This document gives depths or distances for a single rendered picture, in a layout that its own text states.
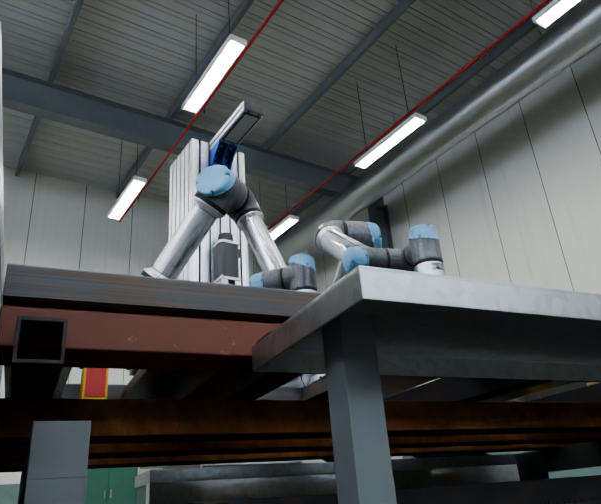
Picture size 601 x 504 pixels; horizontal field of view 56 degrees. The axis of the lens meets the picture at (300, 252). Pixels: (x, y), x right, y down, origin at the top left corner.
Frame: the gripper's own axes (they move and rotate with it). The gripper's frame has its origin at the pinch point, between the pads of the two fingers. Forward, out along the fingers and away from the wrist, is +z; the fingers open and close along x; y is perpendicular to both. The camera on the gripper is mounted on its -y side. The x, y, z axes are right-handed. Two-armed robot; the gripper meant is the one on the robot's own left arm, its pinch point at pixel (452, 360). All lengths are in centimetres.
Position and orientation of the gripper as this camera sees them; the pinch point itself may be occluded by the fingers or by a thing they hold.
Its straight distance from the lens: 144.2
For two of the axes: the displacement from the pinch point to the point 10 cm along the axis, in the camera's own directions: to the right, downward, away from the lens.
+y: -9.1, -1.1, -4.1
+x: 4.2, -4.0, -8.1
